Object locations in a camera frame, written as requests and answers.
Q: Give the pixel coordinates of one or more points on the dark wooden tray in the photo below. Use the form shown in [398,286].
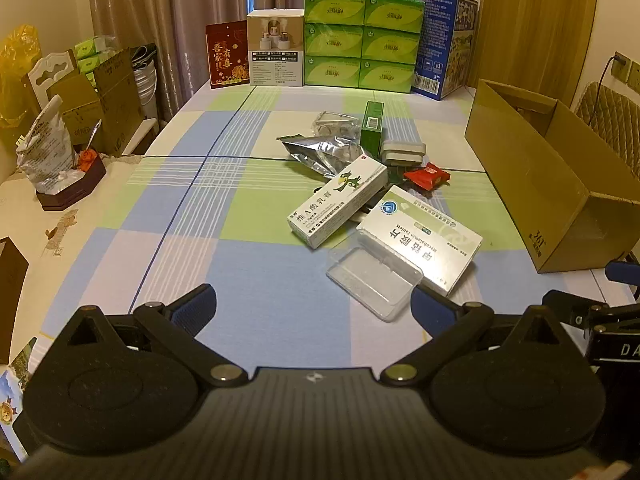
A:
[75,187]

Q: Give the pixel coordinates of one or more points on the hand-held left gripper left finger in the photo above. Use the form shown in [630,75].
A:
[197,302]

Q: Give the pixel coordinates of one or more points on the green tissue pack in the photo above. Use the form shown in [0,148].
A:
[90,57]

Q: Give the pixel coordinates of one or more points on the white cut-out carton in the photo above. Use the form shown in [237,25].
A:
[45,72]

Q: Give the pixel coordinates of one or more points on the brown cardboard box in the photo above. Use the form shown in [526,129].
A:
[525,170]

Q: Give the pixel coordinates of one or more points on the colourful printed bag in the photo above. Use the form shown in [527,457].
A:
[12,400]

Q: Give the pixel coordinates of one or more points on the white product box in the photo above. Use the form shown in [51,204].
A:
[275,55]

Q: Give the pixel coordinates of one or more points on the cream printed cloth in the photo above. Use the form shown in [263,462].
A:
[75,240]

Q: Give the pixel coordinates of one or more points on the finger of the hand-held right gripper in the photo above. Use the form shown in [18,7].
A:
[622,272]
[567,302]

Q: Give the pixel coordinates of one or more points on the quilted beige cushion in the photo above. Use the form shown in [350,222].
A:
[610,125]

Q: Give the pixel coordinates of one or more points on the white plastic bag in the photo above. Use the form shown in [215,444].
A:
[45,155]

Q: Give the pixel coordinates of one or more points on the dark brown box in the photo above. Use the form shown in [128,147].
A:
[10,300]

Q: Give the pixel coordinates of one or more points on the red gift box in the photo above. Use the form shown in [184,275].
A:
[227,57]

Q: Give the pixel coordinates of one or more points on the clear plastic case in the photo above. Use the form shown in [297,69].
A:
[370,280]

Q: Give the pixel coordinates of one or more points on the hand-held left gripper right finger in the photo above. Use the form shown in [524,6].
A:
[425,305]

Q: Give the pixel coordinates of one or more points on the yellow plastic bag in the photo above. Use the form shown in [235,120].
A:
[17,60]

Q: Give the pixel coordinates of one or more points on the white ointment box green cartoon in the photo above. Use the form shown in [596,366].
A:
[335,205]

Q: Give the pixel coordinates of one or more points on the steel pot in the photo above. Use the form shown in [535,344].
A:
[146,82]

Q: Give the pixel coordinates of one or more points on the wooden door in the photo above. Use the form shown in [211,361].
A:
[530,20]

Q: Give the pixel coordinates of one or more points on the blue milk carton box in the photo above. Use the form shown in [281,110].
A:
[440,45]

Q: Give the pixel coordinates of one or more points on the metal spoon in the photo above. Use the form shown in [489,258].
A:
[95,132]

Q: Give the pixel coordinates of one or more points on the green and white medicine box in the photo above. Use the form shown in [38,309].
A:
[371,135]

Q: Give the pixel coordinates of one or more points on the brown cardboard carton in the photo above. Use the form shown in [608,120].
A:
[75,110]
[120,100]

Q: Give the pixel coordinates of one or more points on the red candy packet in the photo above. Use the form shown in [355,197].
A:
[425,176]

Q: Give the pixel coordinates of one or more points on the stack of green tissue boxes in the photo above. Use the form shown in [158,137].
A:
[362,37]

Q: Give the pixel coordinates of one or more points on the checked tablecloth desktop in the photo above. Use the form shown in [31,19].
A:
[200,210]

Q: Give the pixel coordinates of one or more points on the silver foil bag green leaf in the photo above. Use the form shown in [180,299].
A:
[320,152]

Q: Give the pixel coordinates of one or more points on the wall socket with plug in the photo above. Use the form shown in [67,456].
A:
[621,62]

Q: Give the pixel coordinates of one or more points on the white tablet box blue logo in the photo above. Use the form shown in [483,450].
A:
[425,240]

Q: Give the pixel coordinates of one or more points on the white plastic case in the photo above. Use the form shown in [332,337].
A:
[402,152]

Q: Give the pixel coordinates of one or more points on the clear plastic bag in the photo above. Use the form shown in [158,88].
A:
[332,125]

